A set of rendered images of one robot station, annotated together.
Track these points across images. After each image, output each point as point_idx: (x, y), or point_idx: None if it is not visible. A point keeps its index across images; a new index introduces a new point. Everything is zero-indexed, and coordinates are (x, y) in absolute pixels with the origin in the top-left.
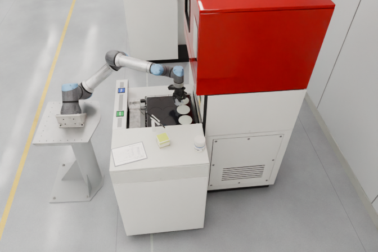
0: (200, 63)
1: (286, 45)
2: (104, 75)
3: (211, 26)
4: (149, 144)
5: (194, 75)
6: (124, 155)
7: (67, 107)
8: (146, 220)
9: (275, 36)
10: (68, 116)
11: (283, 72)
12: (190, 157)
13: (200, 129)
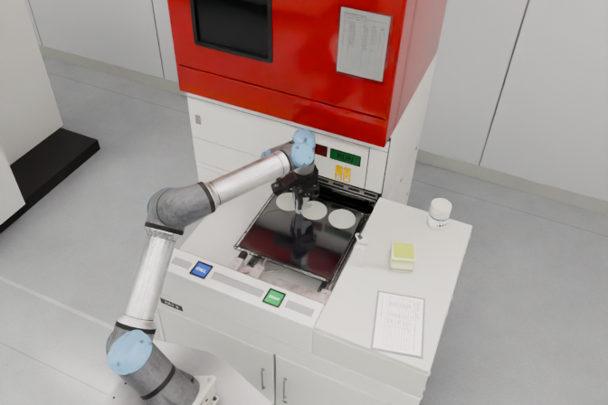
0: (395, 80)
1: None
2: (166, 263)
3: None
4: (390, 283)
5: (353, 120)
6: (400, 332)
7: (177, 391)
8: None
9: None
10: (199, 404)
11: (432, 38)
12: (450, 241)
13: (392, 203)
